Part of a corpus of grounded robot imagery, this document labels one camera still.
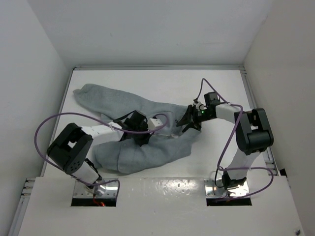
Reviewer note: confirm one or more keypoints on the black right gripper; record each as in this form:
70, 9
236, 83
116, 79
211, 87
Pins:
194, 125

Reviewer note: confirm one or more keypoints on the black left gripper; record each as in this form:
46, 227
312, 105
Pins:
144, 139

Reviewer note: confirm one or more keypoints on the grey zip jacket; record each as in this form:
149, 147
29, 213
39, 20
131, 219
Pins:
126, 156

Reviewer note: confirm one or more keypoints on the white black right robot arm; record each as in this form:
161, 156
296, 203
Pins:
251, 129

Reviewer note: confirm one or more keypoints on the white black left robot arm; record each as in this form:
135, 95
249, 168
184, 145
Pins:
70, 149

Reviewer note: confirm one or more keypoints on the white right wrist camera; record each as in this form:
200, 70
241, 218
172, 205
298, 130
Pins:
198, 105

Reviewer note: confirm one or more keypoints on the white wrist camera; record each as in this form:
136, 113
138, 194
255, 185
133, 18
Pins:
198, 105
154, 123

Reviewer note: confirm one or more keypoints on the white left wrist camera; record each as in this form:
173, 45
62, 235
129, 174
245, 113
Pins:
154, 123

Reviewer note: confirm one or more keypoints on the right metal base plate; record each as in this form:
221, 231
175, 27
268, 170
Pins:
213, 191

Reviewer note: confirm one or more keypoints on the metal base plate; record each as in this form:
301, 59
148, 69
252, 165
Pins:
213, 191
107, 190

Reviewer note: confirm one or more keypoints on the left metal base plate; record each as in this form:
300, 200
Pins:
107, 190

